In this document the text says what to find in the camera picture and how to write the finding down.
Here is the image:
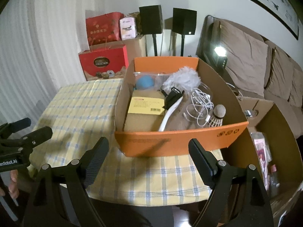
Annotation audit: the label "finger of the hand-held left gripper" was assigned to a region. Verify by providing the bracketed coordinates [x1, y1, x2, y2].
[0, 118, 32, 138]
[0, 126, 53, 152]

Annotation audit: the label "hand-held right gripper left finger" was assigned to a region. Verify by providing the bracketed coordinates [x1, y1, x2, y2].
[22, 137, 109, 227]

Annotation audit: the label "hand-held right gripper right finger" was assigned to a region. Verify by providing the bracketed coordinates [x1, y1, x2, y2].
[188, 138, 274, 227]

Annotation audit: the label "orange cardboard box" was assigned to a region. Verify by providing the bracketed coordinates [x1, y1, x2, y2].
[114, 57, 249, 158]

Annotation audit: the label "white wired earphones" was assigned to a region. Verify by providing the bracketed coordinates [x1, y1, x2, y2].
[183, 88, 215, 127]

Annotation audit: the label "white shuttlecock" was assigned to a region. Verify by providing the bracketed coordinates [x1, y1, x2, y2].
[209, 105, 226, 127]

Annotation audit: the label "tan sponge block yellow label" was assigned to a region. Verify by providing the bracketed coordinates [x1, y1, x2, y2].
[123, 90, 166, 132]

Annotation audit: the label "black strap clip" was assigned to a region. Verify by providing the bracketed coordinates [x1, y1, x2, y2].
[161, 87, 184, 110]

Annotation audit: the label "white duster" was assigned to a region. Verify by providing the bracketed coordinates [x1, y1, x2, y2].
[158, 67, 201, 132]

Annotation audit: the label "person's left hand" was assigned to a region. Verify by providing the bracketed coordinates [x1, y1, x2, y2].
[0, 170, 19, 199]

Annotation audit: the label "pink printed packet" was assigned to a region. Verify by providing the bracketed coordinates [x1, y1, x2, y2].
[252, 132, 273, 192]

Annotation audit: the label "clear bottle pink cap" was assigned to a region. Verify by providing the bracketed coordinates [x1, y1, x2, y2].
[270, 164, 281, 194]

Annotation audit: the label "white curtain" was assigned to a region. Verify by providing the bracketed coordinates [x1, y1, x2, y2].
[0, 0, 82, 133]

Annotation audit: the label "open brown cardboard box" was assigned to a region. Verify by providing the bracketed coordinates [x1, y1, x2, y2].
[237, 96, 303, 225]

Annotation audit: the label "red collection gift bag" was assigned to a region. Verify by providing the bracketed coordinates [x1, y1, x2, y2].
[79, 45, 128, 81]

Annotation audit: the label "small bright video light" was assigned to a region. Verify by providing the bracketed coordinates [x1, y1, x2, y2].
[211, 46, 228, 69]

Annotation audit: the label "dark flat panel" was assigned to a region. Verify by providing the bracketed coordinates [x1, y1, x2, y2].
[196, 15, 228, 70]

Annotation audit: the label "red floral gift bag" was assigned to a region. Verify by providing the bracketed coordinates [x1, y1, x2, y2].
[85, 12, 122, 50]

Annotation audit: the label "black speaker with small logo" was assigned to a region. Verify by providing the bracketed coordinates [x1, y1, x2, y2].
[172, 8, 197, 35]

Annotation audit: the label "framed ink painting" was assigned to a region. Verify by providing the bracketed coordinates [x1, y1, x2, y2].
[202, 0, 299, 40]

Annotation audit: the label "white cable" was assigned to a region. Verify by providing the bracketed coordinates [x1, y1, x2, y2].
[226, 82, 241, 97]

